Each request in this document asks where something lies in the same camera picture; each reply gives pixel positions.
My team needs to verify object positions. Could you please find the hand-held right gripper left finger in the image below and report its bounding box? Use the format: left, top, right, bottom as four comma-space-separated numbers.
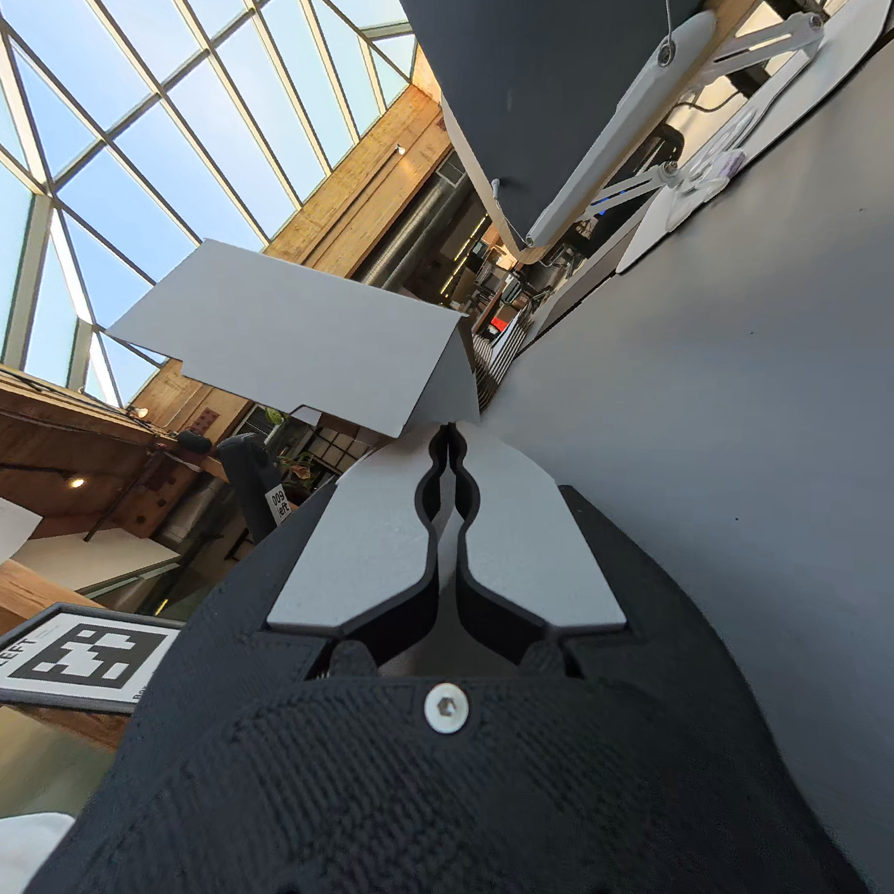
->
267, 422, 449, 666

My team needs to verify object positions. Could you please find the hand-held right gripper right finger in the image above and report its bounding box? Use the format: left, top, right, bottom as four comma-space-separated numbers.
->
447, 421, 628, 666

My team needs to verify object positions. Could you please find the white cardboard box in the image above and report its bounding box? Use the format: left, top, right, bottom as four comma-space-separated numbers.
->
107, 237, 484, 440

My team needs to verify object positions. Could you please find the green potted plant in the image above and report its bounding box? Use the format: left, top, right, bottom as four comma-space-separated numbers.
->
264, 406, 329, 498

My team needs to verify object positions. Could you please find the wooden beam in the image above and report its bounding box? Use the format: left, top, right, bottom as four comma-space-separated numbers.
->
0, 82, 455, 546

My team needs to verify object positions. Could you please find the rounded wooden ceiling board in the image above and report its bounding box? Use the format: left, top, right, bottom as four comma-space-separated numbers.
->
439, 91, 535, 266

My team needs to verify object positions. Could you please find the white pendant lamp bar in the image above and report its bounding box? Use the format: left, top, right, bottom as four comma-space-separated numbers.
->
524, 10, 720, 247

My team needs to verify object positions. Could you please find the glass skylight window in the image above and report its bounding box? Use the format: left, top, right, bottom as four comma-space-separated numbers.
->
0, 0, 420, 407

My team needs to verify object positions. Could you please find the black ceiling panel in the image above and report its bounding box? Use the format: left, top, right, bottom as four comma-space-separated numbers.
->
398, 0, 708, 261

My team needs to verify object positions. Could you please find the silver air duct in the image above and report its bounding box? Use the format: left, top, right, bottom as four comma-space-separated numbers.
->
356, 171, 456, 291

